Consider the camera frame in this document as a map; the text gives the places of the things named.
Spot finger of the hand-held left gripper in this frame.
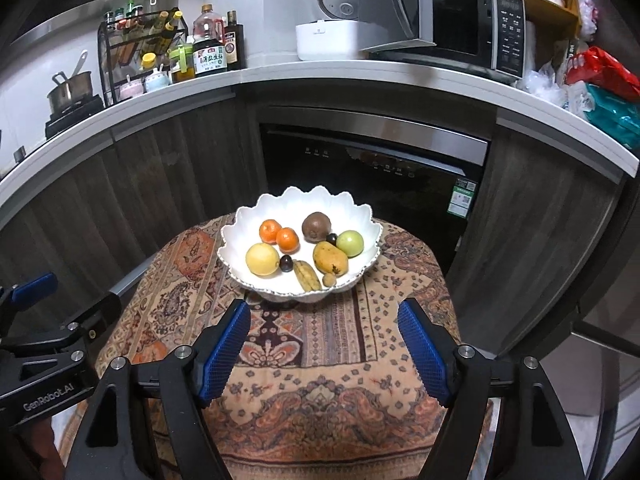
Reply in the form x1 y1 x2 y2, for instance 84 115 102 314
0 272 58 333
60 290 122 343

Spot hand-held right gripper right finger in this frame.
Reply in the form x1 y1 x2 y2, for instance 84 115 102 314
397 298 586 480

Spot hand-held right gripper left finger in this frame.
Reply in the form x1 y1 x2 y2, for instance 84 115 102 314
65 299 252 480

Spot yellow lemon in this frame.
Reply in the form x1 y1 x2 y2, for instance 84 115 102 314
245 242 280 277

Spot small yellow banana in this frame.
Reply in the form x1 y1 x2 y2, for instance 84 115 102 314
292 259 322 292

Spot white scalloped bowl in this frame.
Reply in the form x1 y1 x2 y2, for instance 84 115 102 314
218 186 383 303

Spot small orange tangerine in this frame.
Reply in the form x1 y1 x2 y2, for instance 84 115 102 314
276 228 300 254

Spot large orange tangerine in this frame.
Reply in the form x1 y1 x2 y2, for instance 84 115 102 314
258 218 282 244

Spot green apple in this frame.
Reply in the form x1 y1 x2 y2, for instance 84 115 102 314
336 230 364 258

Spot yellow mango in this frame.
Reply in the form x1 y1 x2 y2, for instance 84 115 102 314
313 241 349 276

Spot brown kiwi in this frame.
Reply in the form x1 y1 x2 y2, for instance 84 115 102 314
301 212 330 242

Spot patterned woven tablecloth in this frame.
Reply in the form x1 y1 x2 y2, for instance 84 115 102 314
62 212 493 480

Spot green energy label sticker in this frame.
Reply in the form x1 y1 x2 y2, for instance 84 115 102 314
452 183 476 216

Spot dark wood kitchen cabinet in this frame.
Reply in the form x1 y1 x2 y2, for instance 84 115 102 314
0 85 626 361

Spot black gas stove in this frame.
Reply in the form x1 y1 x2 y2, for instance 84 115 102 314
45 94 106 139

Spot black built-in dishwasher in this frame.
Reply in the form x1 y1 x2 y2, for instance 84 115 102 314
257 107 493 276

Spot steel saucepan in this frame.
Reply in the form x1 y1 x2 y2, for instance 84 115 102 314
47 50 94 114

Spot pink ceramic jar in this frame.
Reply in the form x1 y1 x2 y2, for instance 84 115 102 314
115 77 146 104

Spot green lidded jar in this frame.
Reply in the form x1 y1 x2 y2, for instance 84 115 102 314
169 43 195 84

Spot grey kitchen countertop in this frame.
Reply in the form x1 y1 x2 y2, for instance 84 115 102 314
0 60 640 211

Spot large soy sauce bottle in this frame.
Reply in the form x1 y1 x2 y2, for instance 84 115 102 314
192 4 229 79

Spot row of seasoning bottles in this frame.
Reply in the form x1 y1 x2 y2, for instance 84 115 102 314
103 4 184 36

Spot clear plastic bags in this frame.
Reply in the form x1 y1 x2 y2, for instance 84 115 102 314
516 59 572 107

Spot dark glass sauce bottle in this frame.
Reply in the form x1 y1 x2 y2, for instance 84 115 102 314
223 10 245 70

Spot teal plastic package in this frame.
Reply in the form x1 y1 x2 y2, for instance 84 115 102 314
582 84 640 149

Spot silver microwave oven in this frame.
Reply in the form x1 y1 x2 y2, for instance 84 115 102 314
357 0 527 83

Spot red plastic package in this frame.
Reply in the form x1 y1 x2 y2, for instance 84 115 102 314
565 46 640 102

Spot white rice cooker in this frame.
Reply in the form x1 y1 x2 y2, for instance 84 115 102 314
295 0 366 61

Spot black wire spice rack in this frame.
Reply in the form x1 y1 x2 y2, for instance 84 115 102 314
97 9 189 107

